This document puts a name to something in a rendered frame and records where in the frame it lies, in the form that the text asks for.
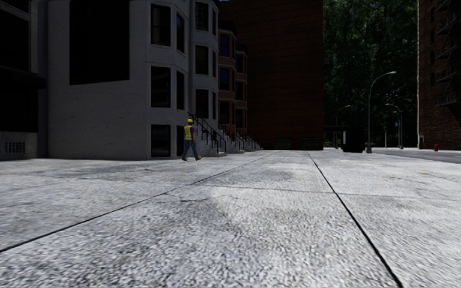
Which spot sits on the grey street lamp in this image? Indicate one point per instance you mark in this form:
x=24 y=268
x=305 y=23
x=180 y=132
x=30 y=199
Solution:
x=337 y=118
x=369 y=115
x=401 y=126

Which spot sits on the red brick building with fire stairs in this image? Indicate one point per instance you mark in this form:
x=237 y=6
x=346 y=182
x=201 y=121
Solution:
x=437 y=108

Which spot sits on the black bus shelter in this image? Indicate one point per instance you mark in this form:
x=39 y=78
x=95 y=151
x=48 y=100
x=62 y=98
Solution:
x=351 y=138

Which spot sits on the red brick townhouse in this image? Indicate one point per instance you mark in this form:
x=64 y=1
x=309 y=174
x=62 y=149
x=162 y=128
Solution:
x=230 y=72

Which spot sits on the dark red brick building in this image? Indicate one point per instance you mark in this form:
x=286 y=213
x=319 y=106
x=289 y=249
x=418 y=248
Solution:
x=284 y=72

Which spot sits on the grey stone building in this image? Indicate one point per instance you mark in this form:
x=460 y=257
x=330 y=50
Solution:
x=108 y=108

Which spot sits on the trees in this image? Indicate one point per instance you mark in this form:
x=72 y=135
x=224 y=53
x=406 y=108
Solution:
x=363 y=46

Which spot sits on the sign on a post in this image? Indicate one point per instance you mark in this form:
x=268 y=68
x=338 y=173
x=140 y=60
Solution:
x=385 y=138

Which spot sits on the person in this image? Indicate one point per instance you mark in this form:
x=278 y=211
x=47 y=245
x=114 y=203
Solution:
x=189 y=138

